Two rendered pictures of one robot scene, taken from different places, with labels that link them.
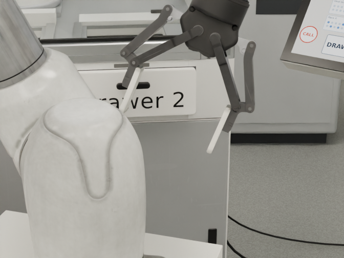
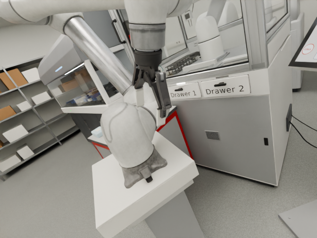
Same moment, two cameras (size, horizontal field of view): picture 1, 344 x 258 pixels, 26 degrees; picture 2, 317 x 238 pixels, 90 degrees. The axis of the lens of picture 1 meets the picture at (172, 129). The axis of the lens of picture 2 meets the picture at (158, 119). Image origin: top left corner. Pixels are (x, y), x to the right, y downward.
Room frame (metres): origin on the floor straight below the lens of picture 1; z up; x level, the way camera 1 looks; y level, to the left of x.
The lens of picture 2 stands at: (0.71, -0.43, 1.24)
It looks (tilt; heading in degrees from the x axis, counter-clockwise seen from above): 23 degrees down; 57
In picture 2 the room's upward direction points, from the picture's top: 23 degrees counter-clockwise
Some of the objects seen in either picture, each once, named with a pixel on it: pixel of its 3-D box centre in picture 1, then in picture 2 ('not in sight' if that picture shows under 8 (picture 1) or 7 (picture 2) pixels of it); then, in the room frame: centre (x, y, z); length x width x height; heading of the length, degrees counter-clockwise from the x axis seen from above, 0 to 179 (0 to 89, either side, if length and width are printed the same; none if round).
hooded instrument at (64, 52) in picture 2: not in sight; (110, 90); (1.73, 2.16, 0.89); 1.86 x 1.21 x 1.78; 96
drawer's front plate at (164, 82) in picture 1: (132, 93); (223, 87); (1.59, 0.09, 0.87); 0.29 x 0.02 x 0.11; 96
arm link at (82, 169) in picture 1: (84, 179); (126, 131); (0.91, 0.12, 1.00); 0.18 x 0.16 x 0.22; 18
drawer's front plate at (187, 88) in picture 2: not in sight; (182, 91); (1.56, 0.40, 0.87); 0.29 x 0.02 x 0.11; 96
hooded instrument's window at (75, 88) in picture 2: not in sight; (102, 77); (1.72, 2.14, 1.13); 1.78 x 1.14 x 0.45; 96
